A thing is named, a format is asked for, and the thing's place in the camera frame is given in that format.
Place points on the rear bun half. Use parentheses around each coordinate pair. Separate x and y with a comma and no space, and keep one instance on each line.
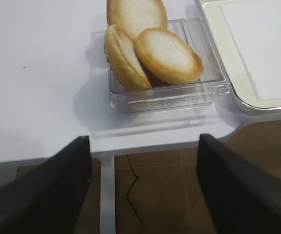
(135,16)

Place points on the middle bun half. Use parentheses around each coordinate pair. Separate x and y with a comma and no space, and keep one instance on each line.
(122,58)

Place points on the front bun half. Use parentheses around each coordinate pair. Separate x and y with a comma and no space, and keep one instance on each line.
(168,57)

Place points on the clear bun container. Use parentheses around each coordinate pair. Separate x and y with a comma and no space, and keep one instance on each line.
(194,30)

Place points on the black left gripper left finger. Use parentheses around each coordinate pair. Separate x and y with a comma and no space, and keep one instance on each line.
(48,200)

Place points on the white table leg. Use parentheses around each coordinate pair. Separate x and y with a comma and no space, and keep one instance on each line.
(107,196)

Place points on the bun half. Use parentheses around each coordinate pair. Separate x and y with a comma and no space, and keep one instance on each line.
(135,16)
(122,58)
(168,57)

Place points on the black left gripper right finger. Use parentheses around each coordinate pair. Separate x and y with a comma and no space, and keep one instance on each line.
(241,197)

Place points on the white serving tray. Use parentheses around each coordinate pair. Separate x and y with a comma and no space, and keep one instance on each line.
(245,95)

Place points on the white paper tray liner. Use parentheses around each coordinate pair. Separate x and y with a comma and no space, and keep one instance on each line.
(256,29)

